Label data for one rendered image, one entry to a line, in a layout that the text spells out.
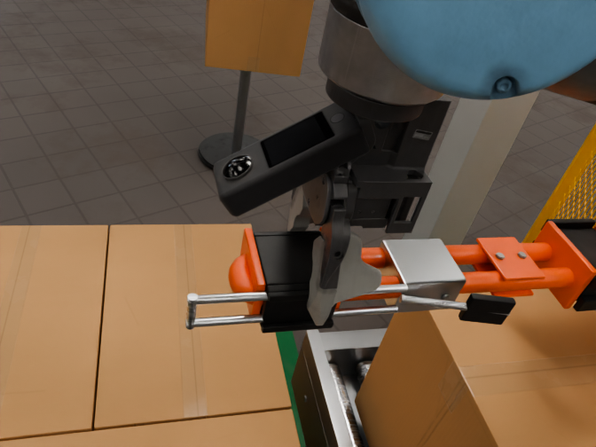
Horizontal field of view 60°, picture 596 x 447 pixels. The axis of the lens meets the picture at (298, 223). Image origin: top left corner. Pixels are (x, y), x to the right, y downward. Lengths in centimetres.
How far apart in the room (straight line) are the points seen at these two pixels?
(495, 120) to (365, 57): 149
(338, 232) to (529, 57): 23
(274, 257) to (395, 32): 31
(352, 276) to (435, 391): 47
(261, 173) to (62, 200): 215
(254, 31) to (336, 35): 185
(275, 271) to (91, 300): 91
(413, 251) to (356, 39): 27
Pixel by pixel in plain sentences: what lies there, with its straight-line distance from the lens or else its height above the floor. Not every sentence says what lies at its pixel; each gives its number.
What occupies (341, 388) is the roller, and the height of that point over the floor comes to 55.
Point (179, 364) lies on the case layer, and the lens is 120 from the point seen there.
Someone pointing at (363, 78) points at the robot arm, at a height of 141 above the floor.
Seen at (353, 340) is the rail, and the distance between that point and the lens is 124.
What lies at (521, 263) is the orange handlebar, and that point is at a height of 120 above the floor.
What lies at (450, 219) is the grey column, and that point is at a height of 43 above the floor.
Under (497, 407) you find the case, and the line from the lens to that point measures 79.
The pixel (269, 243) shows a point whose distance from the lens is 48.
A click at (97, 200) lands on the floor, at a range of 247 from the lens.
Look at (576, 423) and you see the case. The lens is 85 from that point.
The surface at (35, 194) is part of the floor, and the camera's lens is 254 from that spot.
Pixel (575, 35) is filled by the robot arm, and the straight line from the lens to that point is 19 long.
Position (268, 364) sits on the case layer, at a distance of 121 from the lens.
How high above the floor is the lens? 153
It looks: 39 degrees down
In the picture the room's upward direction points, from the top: 13 degrees clockwise
